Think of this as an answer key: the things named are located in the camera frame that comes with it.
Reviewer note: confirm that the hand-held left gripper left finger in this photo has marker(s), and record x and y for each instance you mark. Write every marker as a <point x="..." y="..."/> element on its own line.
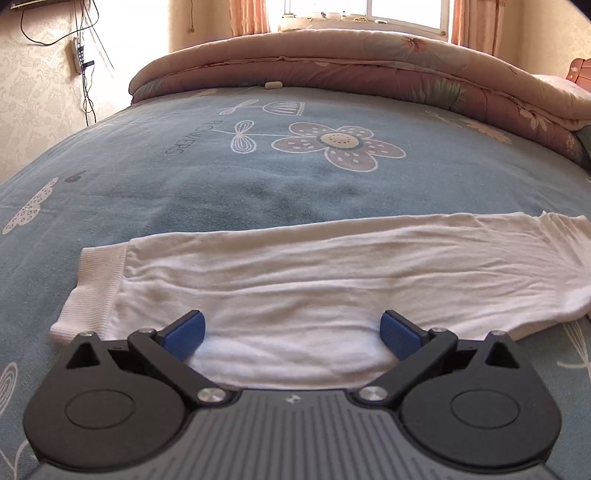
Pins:
<point x="184" y="334"/>

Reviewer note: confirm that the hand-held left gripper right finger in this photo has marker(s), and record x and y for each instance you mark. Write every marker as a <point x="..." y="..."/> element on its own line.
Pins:
<point x="399" y="337"/>

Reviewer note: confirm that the white printed long-sleeve shirt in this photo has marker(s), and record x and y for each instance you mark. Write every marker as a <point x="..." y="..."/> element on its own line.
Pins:
<point x="300" y="277"/>

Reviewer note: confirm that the blue floral bed sheet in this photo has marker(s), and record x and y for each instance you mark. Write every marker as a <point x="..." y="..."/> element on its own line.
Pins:
<point x="161" y="184"/>

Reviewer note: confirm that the small white object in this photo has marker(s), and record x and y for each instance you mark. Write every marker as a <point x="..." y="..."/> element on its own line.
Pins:
<point x="273" y="85"/>

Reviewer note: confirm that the pink floral folded quilt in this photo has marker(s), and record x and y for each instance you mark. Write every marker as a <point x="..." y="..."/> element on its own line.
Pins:
<point x="369" y="60"/>

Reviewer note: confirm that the pink patterned curtain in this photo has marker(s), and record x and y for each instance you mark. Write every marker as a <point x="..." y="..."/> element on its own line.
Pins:
<point x="475" y="25"/>
<point x="249" y="16"/>

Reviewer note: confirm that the bright window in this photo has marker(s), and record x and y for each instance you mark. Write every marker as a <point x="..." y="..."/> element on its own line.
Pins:
<point x="369" y="9"/>

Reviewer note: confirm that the white wall power strip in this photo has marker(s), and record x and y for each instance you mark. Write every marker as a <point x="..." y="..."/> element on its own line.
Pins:
<point x="75" y="55"/>

